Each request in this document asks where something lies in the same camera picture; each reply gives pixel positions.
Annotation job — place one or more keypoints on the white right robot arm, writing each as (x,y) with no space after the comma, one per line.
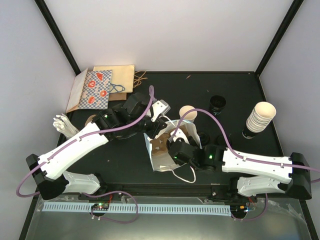
(287,175)

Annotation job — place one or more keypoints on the brown kraft paper bag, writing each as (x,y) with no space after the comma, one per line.
(120,96)

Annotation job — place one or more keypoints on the light blue paper bag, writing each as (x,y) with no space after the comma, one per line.
(186,131)

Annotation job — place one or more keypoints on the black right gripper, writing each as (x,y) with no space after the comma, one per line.
(177,161)

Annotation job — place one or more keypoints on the blue checkered paper bag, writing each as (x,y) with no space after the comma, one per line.
(97,89)

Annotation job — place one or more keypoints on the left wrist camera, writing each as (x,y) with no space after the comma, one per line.
(160,107)

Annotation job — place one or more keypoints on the black paper cup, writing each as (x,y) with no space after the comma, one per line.
(216,104)

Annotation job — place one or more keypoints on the white orange-edged paper bag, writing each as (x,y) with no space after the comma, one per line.
(76,91)

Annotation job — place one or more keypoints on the tan kraft paper bag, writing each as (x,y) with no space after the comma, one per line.
(124,78)

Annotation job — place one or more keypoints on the small electronics board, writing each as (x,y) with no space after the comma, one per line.
(100,207)

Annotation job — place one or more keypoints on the tall stack of paper cups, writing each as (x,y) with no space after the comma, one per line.
(260,117)

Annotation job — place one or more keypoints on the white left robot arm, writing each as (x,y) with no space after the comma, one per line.
(138,114)

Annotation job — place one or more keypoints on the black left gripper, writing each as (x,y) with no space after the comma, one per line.
(160,125)

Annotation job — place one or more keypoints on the light blue slotted cable duct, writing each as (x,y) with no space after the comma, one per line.
(131,208)

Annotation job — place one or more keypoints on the loose black cup lid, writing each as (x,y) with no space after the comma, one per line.
(204,138)

